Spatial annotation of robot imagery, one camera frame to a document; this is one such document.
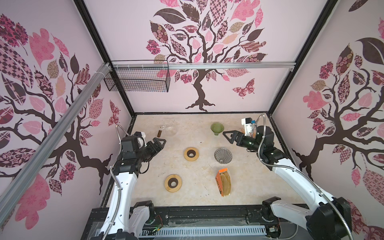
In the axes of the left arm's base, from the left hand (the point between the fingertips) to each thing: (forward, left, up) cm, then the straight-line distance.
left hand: (163, 147), depth 76 cm
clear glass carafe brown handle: (+29, +2, -20) cm, 35 cm away
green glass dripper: (+26, -33, -16) cm, 45 cm away
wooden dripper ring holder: (+7, -14, -21) cm, 26 cm away
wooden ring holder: (-12, -4, -21) cm, 24 cm away
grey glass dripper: (+4, -35, -17) cm, 39 cm away
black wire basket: (+46, +20, +13) cm, 52 cm away
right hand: (+5, -33, +6) cm, 34 cm away
